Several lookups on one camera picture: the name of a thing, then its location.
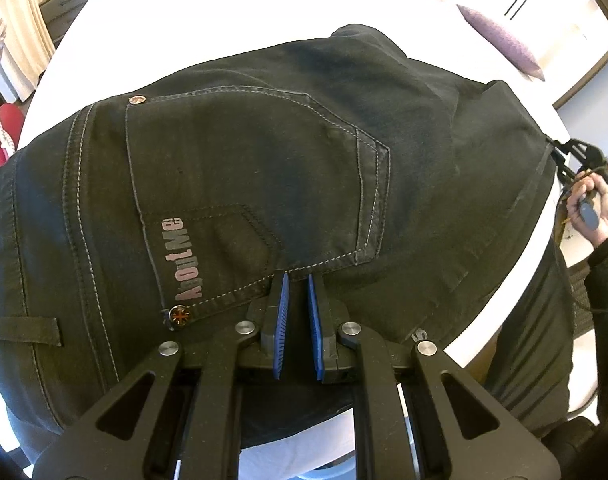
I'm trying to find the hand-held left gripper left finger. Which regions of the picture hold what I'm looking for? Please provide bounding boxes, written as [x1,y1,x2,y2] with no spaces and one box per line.
[31,271,291,480]

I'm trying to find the bed with white sheet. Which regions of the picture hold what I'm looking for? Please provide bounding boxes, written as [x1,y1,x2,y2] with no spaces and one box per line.
[0,0,572,480]

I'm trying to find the person's dark clothed body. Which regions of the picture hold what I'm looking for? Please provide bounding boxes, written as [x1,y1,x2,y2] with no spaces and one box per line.
[481,237,582,438]

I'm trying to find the black denim pants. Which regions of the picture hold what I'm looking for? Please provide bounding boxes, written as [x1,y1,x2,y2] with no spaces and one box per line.
[0,22,560,471]

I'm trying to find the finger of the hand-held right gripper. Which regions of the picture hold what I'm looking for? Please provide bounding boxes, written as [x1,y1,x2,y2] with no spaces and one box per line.
[554,157,581,184]
[549,136,591,158]

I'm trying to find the purple pillow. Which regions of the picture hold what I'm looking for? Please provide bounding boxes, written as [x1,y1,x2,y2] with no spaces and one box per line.
[456,4,546,82]

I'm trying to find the grey nightstand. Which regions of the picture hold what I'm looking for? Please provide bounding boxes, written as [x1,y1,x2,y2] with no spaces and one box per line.
[38,0,115,37]

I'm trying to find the cream curtain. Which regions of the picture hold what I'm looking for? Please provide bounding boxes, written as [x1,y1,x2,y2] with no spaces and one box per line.
[0,0,50,102]

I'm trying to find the person's right hand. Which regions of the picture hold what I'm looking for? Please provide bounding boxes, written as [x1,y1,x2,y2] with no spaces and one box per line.
[566,170,608,248]

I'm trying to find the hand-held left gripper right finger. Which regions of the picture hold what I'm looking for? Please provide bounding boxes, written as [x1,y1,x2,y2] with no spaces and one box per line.
[307,273,561,480]

